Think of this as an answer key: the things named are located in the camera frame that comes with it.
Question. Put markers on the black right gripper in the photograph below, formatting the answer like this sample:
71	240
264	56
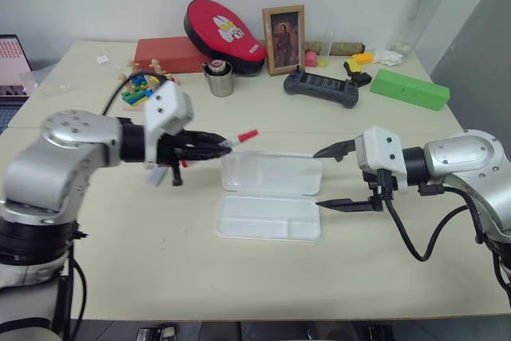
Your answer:
384	191

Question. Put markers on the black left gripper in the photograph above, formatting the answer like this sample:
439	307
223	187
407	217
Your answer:
167	150

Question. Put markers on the red-capped white marker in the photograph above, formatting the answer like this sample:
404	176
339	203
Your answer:
247	136

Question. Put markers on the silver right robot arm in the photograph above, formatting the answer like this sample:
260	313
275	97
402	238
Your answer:
467	161

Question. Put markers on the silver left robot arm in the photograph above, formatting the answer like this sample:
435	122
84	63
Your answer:
48	169

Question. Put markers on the grey white marker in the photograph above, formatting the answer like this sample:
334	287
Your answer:
155	176

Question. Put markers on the white plastic pencil case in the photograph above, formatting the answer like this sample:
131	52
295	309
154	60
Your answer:
269	197

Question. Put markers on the steel cup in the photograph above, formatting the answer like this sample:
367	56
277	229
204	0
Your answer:
220	84

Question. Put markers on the red white tape roll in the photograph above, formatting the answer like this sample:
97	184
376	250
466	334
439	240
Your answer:
217	66

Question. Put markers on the colourful wooden block toy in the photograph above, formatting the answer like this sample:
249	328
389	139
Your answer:
135	93

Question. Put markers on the grey game controller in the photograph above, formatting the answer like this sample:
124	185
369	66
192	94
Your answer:
319	87

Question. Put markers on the red rectangular box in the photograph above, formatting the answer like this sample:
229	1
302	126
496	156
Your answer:
167	53

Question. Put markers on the black small block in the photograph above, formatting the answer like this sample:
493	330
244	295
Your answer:
361	78

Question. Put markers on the colourful toy blocks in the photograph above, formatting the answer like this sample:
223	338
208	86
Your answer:
113	93

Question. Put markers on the green rectangular block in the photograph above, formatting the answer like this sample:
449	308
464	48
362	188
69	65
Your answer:
409	89

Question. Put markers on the yellow black sponge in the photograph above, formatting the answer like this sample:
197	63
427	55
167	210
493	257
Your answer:
352	66

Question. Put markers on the red oval punch pad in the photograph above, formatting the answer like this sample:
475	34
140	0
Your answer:
217	29

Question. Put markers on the clear cup with yellow bottom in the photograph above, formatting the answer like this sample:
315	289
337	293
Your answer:
323	62

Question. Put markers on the yellow building brick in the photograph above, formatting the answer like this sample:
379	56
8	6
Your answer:
363	58

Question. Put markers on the pink toy block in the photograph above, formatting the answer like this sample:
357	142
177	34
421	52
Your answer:
311	59

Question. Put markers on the white crumpled tissue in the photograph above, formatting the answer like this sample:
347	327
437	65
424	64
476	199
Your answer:
387	56

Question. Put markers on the brown rolled mat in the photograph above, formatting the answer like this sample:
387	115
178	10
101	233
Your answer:
343	48

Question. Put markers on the small clear plastic bag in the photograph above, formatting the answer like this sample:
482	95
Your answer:
102	59

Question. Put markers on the clear bottle with green lid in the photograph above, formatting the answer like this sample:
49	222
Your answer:
419	17

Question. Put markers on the dark shape under table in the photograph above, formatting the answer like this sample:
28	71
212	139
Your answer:
157	334

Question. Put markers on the laptop with pink screen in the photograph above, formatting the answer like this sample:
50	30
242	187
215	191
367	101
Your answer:
12	69

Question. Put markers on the dark rounded robot torso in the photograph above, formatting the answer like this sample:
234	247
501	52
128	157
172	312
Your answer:
20	331

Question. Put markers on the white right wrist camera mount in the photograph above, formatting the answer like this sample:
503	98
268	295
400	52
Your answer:
381	149

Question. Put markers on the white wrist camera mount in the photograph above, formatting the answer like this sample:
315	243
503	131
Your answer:
165	103
381	149

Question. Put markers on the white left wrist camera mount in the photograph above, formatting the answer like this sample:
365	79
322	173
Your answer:
165	103

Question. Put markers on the wooden picture frame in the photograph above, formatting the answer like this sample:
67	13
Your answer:
284	39

